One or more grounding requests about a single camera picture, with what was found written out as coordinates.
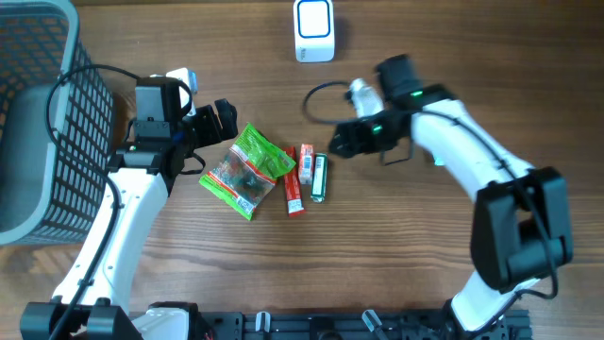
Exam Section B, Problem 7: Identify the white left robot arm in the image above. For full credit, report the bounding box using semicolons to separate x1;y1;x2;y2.
20;68;238;339

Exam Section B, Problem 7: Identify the green snack bag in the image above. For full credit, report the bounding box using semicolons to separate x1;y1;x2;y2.
199;124;295;220

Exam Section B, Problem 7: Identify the orange red small box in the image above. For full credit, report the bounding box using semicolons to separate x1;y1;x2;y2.
298;144;314;185

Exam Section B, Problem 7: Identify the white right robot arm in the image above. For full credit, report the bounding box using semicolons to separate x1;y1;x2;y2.
328;55;574;338

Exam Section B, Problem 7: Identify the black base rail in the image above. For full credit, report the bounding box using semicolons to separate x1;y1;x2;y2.
201;309;533;340

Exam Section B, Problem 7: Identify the red stick packet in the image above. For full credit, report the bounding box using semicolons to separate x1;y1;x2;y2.
283;146;305;217

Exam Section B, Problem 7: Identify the dark grey plastic basket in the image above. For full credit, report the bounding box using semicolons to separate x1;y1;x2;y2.
1;1;115;245

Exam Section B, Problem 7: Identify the green white gum box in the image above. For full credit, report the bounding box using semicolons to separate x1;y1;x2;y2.
310;153;328;203

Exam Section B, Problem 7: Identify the white barcode scanner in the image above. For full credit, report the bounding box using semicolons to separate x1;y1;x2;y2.
293;0;335;63

